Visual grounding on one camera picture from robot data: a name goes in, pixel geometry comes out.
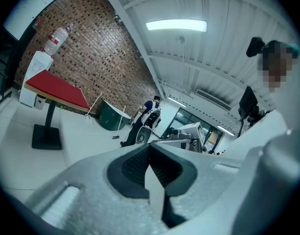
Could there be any person's head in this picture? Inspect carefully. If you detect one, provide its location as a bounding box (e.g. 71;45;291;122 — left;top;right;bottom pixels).
257;40;300;93

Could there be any white-handled broom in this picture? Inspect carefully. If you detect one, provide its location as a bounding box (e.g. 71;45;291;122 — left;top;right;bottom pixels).
112;105;126;141

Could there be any black head camera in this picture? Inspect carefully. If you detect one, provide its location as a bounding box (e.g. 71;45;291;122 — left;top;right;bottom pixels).
246;37;266;58

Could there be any white long-handled dustpan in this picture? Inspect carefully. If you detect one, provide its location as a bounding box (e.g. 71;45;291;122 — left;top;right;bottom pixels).
85;92;103;122

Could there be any white water dispenser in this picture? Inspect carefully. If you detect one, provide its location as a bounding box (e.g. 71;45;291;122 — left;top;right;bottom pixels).
19;50;54;107

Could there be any ceiling air conditioner vent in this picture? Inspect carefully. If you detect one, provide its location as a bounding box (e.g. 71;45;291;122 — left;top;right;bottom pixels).
195;89;232;111

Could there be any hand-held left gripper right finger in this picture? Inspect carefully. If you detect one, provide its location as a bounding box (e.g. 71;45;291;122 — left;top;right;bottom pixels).
149;143;260;235

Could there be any person's grey shirt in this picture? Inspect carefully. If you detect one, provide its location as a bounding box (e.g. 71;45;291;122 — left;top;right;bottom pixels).
225;109;290;161

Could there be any yellow wooden pedestal table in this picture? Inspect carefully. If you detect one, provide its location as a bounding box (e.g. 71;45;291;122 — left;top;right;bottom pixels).
24;70;92;150

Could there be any clear water bottle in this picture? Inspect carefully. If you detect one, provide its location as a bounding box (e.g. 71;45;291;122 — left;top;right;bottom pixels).
43;27;69;57

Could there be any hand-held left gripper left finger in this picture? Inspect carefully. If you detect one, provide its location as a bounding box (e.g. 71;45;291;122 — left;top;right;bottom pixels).
24;143;170;235

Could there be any red cloth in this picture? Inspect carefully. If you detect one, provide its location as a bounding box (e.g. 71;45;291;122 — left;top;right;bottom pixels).
25;70;91;110

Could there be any ceiling light strip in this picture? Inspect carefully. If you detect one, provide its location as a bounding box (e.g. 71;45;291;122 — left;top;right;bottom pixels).
217;125;235;134
168;96;187;107

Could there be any white oval table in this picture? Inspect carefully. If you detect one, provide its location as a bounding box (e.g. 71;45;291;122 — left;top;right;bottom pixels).
98;98;133;132

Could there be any white waste bin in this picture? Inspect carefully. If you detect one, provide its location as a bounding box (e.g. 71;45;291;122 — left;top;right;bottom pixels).
34;94;46;110

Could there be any black glass cabinet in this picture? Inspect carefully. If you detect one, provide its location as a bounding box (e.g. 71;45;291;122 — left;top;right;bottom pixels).
0;28;18;95

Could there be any white equipment case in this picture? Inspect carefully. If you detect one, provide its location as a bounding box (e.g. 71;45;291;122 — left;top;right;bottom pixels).
168;122;206;154

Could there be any ceiling light panel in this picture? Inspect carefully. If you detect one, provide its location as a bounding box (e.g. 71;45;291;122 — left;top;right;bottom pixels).
146;19;208;33

